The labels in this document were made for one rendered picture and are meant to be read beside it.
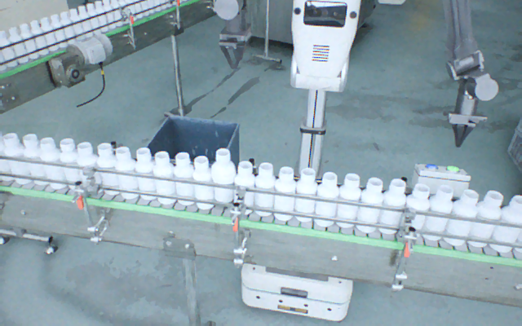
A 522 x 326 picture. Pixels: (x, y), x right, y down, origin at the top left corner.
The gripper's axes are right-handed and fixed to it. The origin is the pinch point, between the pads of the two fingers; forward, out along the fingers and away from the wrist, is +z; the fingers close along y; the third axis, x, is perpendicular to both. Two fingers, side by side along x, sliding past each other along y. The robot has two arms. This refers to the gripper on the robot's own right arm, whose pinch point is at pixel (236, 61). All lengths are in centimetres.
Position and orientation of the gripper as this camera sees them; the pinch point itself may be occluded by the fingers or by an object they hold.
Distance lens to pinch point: 118.4
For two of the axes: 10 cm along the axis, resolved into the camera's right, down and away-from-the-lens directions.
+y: -1.7, 5.5, -8.2
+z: -0.2, 8.3, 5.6
